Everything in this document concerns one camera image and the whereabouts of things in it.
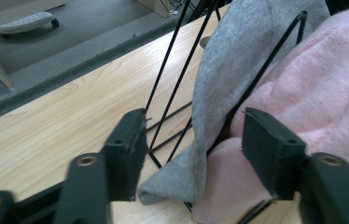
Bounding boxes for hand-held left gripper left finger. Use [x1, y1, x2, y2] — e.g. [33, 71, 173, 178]
[102, 107, 149, 203]

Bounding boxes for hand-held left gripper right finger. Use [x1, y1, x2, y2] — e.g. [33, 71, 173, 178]
[241, 106, 307, 201]

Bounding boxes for pink knit beanie hat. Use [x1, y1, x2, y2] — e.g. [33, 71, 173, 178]
[190, 1, 349, 224]

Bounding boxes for black wire rack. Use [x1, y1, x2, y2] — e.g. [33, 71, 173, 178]
[144, 0, 309, 224]

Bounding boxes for grey knit beanie hat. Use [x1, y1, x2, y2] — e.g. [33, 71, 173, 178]
[136, 0, 331, 206]

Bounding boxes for grey round table grommet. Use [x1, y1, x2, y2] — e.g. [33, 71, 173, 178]
[198, 35, 213, 49]

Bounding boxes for grey remote-like device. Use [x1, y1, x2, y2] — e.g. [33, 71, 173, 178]
[0, 10, 61, 35]

